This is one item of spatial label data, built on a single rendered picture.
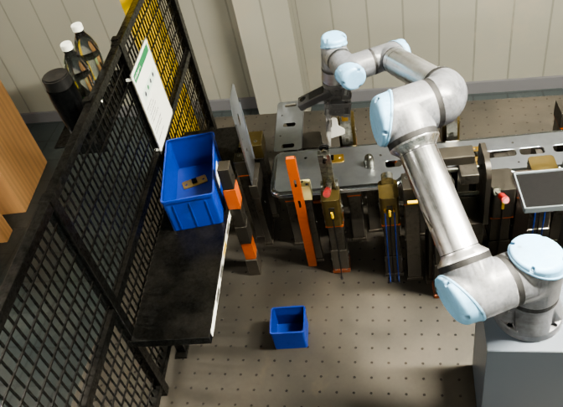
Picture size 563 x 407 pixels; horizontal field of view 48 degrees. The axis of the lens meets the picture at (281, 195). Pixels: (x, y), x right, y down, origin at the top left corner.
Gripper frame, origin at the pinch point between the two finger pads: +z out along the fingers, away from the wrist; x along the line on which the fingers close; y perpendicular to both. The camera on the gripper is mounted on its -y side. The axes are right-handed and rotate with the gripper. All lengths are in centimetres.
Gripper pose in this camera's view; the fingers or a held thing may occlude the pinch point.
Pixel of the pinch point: (327, 132)
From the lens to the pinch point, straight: 205.1
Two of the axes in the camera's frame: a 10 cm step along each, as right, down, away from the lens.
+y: 10.0, -0.1, -0.8
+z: 0.7, 7.1, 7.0
